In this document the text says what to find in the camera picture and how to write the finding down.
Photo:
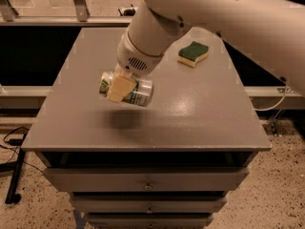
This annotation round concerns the bottom grey drawer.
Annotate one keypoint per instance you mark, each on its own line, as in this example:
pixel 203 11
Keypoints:
pixel 150 221

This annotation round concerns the top grey drawer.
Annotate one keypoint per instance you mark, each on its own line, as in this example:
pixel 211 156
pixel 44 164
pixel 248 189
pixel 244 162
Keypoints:
pixel 157 179

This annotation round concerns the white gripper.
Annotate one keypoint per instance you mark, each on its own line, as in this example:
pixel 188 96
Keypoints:
pixel 135 58

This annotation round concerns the metal railing frame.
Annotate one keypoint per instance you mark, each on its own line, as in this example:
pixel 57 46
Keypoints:
pixel 84 13

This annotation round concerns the grey drawer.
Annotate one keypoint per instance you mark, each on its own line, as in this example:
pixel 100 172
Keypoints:
pixel 157 179
pixel 148 203
pixel 150 221

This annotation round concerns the white green 7up can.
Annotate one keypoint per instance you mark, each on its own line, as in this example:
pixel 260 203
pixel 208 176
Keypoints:
pixel 141 95

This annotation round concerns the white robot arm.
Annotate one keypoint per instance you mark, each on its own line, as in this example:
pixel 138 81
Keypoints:
pixel 270 32

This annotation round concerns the grey drawer cabinet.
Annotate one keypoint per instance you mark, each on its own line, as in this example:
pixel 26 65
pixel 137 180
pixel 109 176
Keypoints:
pixel 199 117

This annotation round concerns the middle grey drawer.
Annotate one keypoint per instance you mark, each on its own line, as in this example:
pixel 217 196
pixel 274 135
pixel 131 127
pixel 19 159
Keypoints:
pixel 148 203

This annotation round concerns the black metal stand leg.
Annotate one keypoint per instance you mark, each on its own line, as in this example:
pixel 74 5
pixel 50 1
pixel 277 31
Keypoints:
pixel 12 196

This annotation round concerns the green yellow sponge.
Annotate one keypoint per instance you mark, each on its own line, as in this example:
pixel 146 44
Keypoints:
pixel 193 54

